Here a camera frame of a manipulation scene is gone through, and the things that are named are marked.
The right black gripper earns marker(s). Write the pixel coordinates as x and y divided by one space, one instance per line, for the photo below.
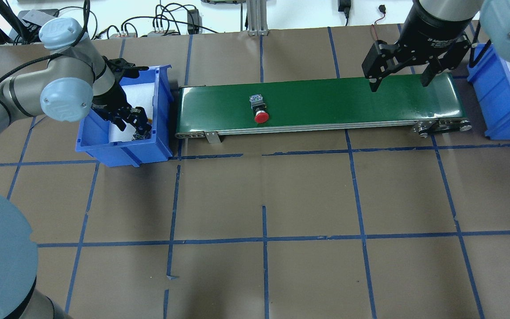
432 27

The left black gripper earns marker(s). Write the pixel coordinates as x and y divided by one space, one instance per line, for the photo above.
108 100

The red push button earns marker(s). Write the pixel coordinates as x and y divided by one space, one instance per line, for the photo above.
259 108

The yellow push button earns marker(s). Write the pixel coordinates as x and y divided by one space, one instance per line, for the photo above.
142 131

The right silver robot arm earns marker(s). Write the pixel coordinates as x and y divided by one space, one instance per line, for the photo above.
438 34

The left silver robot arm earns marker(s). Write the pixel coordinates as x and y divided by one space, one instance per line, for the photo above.
76 81

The white foam bin liner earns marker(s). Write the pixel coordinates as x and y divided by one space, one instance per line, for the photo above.
136 95

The left blue plastic bin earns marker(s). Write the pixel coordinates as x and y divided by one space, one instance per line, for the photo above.
112 147

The blue plastic bin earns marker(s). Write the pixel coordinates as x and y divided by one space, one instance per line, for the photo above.
112 147
490 78

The green conveyor belt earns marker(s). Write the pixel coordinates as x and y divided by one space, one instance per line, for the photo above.
322 104

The right blue plastic bin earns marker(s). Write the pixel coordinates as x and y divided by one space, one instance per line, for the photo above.
490 78

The black power adapter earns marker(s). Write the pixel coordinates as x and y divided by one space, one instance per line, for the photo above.
193 22

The aluminium frame post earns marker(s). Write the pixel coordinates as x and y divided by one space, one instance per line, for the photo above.
257 18

